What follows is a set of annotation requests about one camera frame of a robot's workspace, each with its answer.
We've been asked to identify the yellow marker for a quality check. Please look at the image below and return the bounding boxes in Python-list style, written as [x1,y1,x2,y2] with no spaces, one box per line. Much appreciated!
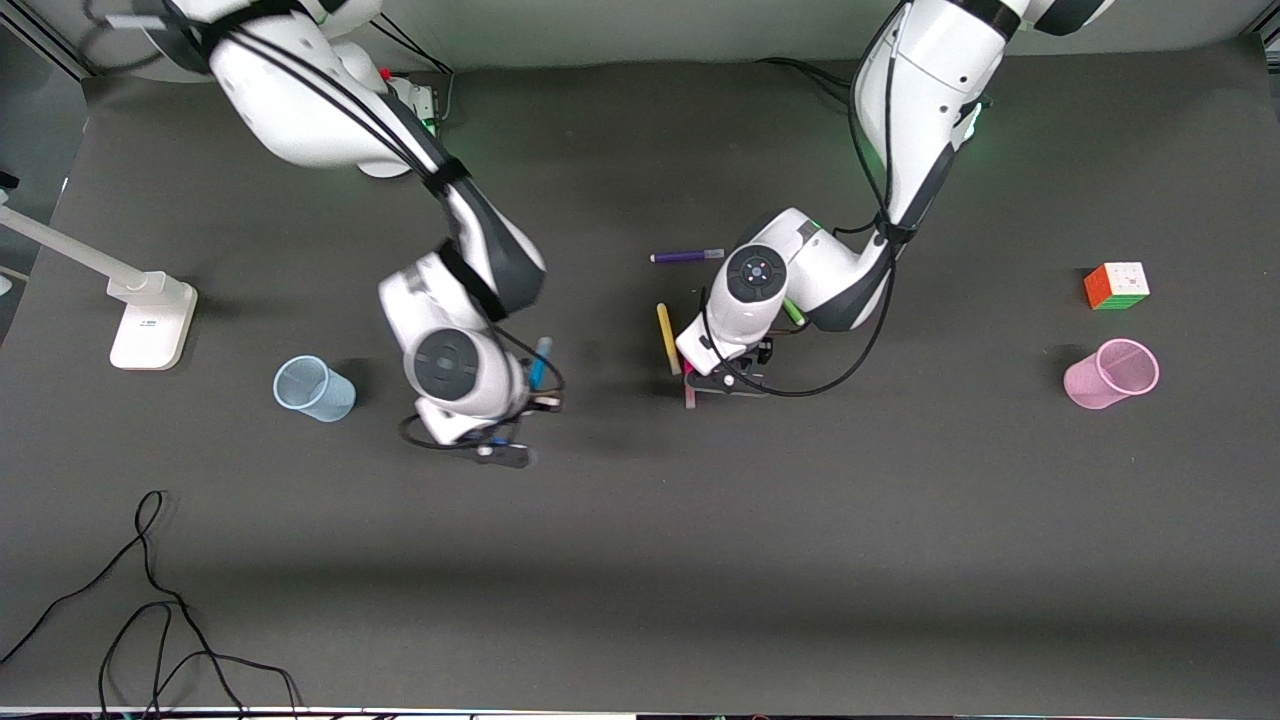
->
[656,302,683,377]

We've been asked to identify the translucent blue plastic cup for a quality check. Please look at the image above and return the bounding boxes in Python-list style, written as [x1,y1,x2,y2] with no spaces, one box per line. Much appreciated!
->
[273,355,357,423]

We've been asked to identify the dark grey table mat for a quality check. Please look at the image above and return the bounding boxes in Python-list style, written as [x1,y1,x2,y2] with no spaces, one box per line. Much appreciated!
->
[0,35,1280,714]

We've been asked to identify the translucent pink plastic cup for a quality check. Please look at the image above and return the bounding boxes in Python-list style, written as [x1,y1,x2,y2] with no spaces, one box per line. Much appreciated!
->
[1063,338,1161,411]

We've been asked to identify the colourful puzzle cube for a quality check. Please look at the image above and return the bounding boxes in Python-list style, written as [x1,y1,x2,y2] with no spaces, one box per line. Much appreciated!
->
[1084,262,1151,311]

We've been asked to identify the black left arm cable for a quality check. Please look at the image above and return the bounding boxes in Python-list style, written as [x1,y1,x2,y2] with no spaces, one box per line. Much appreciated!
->
[698,0,906,399]

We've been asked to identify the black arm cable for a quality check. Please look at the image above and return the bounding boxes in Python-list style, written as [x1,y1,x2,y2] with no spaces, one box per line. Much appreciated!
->
[698,0,906,399]
[85,0,567,453]

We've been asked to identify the black left arm base cables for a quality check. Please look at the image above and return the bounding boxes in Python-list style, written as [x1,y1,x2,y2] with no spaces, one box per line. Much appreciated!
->
[757,55,871,106]

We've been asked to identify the black arm base cables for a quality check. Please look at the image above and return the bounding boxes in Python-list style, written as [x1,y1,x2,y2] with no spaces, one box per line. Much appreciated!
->
[368,15,457,129]
[757,55,871,106]

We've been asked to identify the black right arm base cables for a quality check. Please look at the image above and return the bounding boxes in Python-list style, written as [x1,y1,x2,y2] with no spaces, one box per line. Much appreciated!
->
[368,15,457,129]

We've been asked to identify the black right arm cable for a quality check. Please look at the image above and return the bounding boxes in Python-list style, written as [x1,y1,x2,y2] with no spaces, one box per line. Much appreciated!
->
[85,0,567,453]

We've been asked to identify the thin black loose cable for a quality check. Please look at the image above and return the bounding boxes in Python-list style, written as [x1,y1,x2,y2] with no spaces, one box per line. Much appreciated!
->
[0,490,303,716]

